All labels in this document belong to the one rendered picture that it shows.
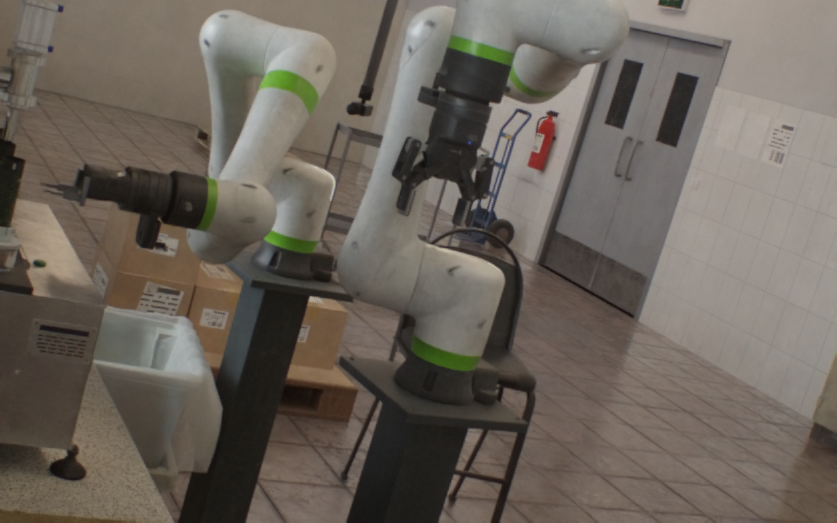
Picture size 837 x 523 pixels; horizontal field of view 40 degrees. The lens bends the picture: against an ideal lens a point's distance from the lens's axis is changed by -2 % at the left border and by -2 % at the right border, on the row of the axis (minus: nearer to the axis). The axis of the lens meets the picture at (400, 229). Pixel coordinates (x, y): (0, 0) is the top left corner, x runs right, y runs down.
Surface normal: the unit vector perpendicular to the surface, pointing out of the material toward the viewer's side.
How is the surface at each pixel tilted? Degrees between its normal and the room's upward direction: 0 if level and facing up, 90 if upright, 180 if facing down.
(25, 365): 90
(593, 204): 90
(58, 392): 90
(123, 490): 0
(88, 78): 90
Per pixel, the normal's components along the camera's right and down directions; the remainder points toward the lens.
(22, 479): 0.28, -0.95
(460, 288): 0.00, 0.10
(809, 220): -0.87, -0.18
